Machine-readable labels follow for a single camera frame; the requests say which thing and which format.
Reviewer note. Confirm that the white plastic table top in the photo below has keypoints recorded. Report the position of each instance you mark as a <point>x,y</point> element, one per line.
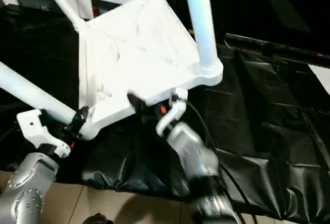
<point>141,53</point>

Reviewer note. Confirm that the white flat board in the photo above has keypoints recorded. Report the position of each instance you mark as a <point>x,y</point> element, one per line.
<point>321,78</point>

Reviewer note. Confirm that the black plastic mat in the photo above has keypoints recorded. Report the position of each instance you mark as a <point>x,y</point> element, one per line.
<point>257,131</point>

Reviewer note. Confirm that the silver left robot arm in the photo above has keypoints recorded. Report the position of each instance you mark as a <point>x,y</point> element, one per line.
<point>28,177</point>

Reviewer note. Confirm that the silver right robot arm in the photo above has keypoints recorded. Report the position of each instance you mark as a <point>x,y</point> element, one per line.
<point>193,151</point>

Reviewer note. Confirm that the white plastic table leg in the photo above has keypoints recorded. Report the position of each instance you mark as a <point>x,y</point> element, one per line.
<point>203,28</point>
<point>33,89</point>
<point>62,4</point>

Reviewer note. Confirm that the small tan label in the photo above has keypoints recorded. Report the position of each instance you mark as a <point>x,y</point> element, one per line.
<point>191,31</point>

